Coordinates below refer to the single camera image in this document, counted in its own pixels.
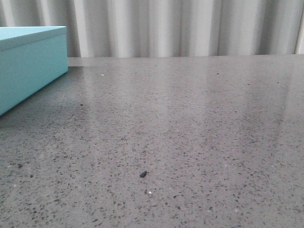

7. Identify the light blue storage box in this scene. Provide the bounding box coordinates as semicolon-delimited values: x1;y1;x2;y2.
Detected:
0;26;68;114

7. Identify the small black debris piece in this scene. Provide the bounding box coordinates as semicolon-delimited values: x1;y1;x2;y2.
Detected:
140;171;147;178

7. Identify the white pleated curtain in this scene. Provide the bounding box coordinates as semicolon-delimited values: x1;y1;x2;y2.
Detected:
0;0;304;57

